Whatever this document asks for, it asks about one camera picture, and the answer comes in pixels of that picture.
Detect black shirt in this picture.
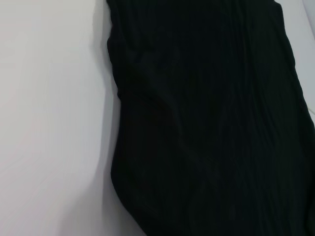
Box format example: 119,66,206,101
106,0,315,236

